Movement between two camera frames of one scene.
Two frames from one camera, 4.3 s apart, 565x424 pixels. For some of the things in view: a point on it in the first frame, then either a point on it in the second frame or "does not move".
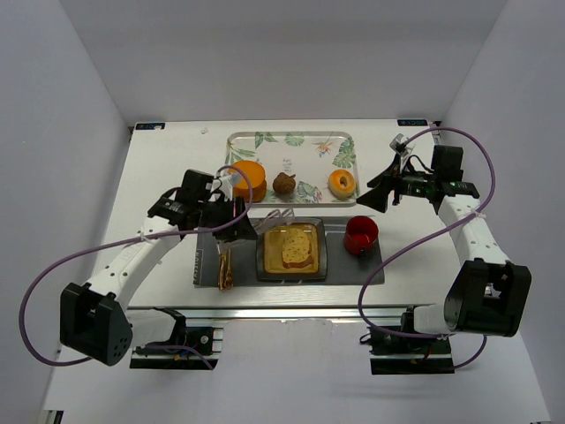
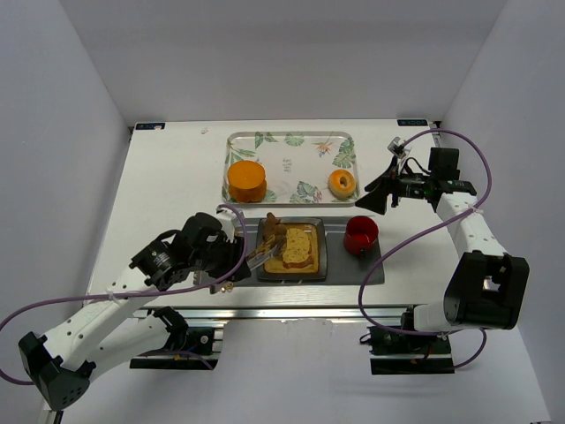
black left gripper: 230,219 to 238,257
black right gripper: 395,188 does not move
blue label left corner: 150,126 does not move
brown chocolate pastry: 283,184 to 275,232
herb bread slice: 296,248 does not move
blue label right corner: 412,122 does not move
